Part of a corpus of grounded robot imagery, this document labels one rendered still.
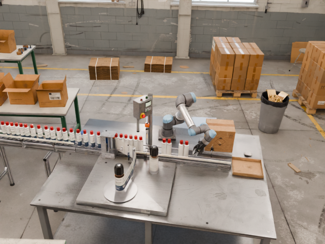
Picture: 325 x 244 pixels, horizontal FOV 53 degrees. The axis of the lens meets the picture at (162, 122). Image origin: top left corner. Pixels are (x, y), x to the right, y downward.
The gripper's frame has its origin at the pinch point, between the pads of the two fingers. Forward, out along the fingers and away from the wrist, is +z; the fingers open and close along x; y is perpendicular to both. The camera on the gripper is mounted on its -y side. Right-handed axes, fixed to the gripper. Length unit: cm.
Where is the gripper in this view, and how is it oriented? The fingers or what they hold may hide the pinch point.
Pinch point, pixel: (193, 154)
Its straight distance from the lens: 338.0
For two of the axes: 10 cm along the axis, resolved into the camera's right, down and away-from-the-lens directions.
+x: 8.4, 5.2, 1.5
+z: -5.1, 6.9, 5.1
